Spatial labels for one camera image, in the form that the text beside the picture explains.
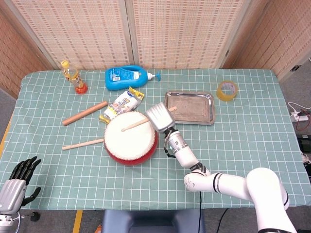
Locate white and yellow snack packet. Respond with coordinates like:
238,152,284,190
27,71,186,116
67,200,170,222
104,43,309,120
98,86,145,125

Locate black box on floor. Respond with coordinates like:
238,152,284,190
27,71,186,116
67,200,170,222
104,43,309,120
296,134,311,153

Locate yellow packing tape roll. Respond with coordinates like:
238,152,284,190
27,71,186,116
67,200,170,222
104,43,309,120
216,80,239,102

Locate white power cable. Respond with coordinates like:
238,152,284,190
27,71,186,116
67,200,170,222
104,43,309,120
288,101,311,115

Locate right silver and black robot hand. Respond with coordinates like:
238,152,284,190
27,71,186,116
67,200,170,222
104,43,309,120
145,102,176,134

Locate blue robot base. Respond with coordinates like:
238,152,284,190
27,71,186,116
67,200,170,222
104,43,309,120
101,209,206,233

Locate black floor cable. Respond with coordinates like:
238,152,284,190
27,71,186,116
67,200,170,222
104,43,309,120
219,208,230,233

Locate square steel tray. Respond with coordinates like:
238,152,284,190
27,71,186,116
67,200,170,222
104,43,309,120
163,91,216,125

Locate bamboo folding screen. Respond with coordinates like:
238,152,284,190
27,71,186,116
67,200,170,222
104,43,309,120
0,0,311,99

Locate green checked tablecloth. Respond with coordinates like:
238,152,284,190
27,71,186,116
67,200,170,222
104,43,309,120
0,68,311,211

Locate left silver and black robot hand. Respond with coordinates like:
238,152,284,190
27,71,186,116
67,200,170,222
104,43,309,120
0,156,42,216

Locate orange drink plastic bottle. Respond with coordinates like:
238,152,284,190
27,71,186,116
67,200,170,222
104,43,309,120
60,60,88,95

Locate thin wooden drumstick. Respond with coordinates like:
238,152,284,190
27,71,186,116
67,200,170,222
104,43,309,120
121,106,177,132
62,138,104,151

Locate red drum with white skin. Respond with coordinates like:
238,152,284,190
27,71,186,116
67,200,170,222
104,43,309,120
103,111,159,166

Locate thick wooden rolling pin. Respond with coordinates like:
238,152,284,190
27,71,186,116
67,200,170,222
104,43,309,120
62,101,108,126

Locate white power strip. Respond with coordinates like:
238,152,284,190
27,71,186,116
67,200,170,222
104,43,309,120
290,112,308,122

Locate red cable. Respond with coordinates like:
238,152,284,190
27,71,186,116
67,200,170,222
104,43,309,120
295,118,311,131

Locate blue pump lotion bottle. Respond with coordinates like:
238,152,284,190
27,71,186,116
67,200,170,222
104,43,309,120
104,65,161,91

